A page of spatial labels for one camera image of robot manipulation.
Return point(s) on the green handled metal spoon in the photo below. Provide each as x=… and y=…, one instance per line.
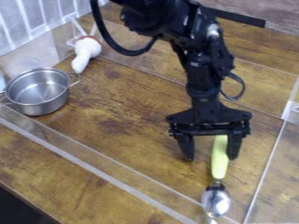
x=215, y=197

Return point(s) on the black strip on table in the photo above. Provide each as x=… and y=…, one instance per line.
x=239, y=18

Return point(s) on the small steel pot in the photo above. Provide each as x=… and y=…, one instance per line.
x=39, y=91

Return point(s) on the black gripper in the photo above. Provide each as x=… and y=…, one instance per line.
x=208, y=118

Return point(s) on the clear acrylic stand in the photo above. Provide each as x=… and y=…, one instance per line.
x=80, y=34

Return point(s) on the white toy mushroom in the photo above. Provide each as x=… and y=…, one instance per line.
x=87, y=49

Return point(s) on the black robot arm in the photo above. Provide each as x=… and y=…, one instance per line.
x=187, y=25

